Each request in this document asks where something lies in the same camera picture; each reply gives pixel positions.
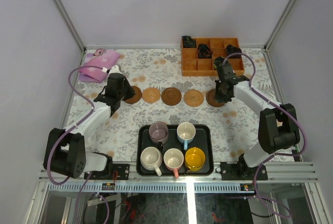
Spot dark brown wooden coaster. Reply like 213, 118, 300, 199
161, 88, 182, 106
206, 89, 225, 107
125, 86, 142, 104

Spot woven rattan coaster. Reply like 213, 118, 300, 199
142, 87, 161, 103
184, 90, 204, 107

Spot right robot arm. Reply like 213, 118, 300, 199
214, 64, 300, 180

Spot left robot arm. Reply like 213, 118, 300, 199
43, 73, 135, 185

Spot rolled dark sock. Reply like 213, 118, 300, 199
226, 44, 242, 59
213, 56, 225, 70
197, 43, 213, 59
182, 35, 196, 48

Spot pink folded cloth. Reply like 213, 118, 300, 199
79, 48, 120, 83

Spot orange compartment organizer box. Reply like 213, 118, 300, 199
181, 38, 245, 77

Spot blue mug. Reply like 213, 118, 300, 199
176, 122, 196, 151

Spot purple mug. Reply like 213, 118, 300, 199
148, 121, 169, 150

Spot yellow mug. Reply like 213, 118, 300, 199
185, 147, 206, 173

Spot black serving tray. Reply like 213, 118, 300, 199
136, 124, 215, 177

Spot cream white mug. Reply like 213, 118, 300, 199
140, 147, 162, 176

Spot pink mug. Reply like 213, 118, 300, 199
163, 148, 184, 179

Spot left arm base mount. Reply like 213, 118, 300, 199
90, 164, 130, 181

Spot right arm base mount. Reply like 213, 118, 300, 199
220, 162, 258, 181

